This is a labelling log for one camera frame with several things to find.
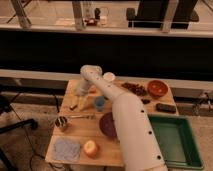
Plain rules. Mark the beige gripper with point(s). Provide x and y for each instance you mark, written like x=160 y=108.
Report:
x=81 y=102

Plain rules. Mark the yellow banana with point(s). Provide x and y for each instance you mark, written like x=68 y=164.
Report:
x=73 y=103

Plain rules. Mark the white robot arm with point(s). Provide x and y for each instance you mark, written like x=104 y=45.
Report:
x=139 y=146

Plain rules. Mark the blue plastic cup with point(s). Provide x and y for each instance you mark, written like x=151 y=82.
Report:
x=99 y=103

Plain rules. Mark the white paper cup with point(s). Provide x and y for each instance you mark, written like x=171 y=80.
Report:
x=109 y=76

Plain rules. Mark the orange carrot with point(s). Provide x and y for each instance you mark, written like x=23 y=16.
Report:
x=92 y=89

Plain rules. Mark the purple bowl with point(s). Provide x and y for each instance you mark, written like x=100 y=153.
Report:
x=106 y=125

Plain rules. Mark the orange apple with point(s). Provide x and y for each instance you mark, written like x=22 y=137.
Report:
x=90 y=148

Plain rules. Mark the blue cloth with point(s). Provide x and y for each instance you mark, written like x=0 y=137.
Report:
x=66 y=150

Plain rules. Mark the dark red grapes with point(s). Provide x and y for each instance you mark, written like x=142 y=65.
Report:
x=137 y=89

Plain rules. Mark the black rectangular block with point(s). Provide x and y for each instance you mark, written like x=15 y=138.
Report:
x=165 y=108

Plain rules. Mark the green plastic tray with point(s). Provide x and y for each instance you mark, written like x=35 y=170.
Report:
x=177 y=142

